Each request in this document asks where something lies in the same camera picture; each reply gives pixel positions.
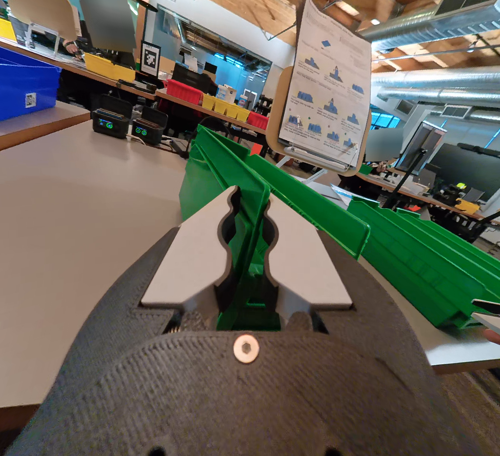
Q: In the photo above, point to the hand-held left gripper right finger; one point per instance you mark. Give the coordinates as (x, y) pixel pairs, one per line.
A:
(308, 264)

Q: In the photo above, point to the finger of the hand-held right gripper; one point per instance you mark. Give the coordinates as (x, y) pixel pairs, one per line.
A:
(490, 321)

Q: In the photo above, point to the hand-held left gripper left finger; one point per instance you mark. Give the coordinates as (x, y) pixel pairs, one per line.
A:
(187, 260)

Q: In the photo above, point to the grey desk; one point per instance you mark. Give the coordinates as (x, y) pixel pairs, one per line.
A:
(39, 124)
(78, 229)

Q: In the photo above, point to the wide green plastic bin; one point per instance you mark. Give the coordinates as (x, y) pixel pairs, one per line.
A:
(364, 170)

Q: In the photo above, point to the black power adapter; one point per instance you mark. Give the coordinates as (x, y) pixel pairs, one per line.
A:
(179, 148)

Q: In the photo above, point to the black battery charging case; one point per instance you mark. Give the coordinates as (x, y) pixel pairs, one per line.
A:
(109, 124)
(148, 131)

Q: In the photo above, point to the red plastic bin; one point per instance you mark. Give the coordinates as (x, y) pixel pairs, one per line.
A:
(184, 92)
(257, 121)

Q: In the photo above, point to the small yellow plastic bin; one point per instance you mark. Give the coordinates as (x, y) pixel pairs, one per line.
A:
(243, 115)
(232, 111)
(209, 102)
(220, 107)

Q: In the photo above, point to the large black monitor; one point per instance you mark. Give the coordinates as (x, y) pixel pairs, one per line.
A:
(468, 167)

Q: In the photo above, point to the white wipes canister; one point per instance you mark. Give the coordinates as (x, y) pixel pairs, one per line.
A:
(243, 100)

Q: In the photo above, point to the instruction sheet with blue figures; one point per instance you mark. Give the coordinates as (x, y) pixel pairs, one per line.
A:
(332, 73)

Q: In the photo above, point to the black white marker sign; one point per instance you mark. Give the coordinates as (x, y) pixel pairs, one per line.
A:
(150, 58)

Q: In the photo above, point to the wide yellow plastic bin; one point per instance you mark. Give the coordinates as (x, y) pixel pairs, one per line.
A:
(109, 69)
(7, 30)

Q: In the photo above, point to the interior glass window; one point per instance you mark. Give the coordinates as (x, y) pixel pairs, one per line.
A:
(218, 46)

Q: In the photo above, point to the blue plastic bin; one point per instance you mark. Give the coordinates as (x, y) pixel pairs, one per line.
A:
(27, 85)

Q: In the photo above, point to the black floor lamp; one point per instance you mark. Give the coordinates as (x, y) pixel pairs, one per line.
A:
(147, 5)

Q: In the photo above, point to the beige stand with black sheet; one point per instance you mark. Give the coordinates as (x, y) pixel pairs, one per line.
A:
(39, 6)

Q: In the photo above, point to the round silver ventilation duct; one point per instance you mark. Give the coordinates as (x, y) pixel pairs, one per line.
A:
(449, 77)
(449, 98)

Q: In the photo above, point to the silver duct with vent grille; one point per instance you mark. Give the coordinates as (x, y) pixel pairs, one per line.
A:
(429, 22)

